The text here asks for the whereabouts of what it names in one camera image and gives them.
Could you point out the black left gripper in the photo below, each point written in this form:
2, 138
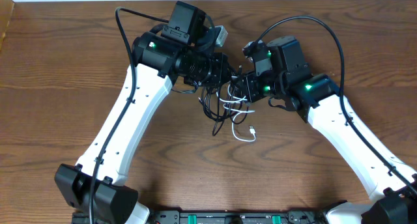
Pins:
221, 60

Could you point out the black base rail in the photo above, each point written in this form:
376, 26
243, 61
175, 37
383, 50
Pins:
176, 217

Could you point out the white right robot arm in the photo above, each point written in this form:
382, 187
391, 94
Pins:
281, 72

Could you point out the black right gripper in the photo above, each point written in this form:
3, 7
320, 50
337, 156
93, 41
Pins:
249, 80

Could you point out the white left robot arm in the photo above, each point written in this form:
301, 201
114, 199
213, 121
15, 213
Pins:
182, 46

